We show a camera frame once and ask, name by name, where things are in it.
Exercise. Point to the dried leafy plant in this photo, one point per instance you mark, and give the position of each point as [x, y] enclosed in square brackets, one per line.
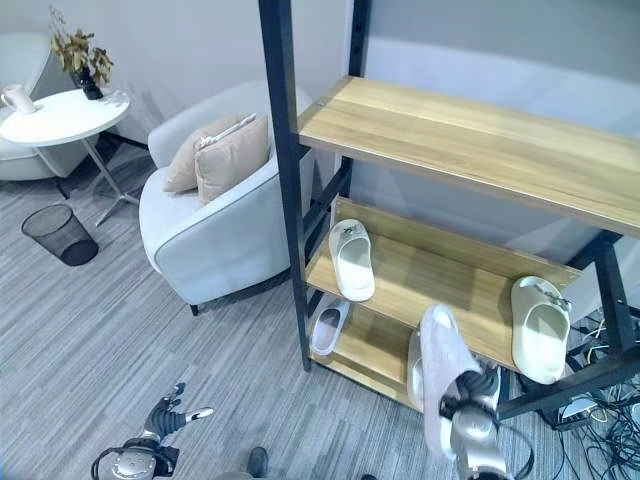
[77, 47]

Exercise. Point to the round white side table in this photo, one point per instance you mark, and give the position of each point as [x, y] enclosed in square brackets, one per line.
[65, 117]

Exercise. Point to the white mug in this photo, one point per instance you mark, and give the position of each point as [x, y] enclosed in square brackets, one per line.
[19, 99]

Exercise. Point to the white slipper with dark print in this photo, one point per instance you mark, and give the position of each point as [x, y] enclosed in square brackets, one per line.
[354, 260]

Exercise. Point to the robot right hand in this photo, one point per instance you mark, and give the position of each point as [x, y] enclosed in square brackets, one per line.
[477, 382]

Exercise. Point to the robot dark foot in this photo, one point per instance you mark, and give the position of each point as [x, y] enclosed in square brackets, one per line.
[258, 461]

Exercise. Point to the wooden shelf board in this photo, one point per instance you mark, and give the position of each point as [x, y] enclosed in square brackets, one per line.
[460, 140]
[430, 280]
[370, 352]

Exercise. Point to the black vase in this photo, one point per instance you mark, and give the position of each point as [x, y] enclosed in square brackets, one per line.
[91, 86]

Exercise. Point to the cream slipper with charm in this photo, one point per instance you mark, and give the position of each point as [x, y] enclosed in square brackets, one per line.
[541, 330]

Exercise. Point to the beige cushion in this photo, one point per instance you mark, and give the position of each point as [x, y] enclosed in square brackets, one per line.
[187, 160]
[232, 157]

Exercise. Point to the black metal rack frame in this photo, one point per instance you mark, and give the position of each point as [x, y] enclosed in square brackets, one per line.
[282, 150]

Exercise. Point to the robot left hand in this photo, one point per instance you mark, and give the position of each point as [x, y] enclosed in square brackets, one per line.
[162, 417]

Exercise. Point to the white armchair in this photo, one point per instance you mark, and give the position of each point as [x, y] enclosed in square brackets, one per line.
[215, 235]
[25, 65]

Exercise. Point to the white and grey slipper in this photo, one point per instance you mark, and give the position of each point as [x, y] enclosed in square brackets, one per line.
[328, 327]

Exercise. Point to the white power adapter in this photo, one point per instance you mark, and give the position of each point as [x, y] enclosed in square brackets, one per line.
[577, 409]

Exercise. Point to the black mesh waste bin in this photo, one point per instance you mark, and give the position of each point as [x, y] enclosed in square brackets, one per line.
[60, 234]

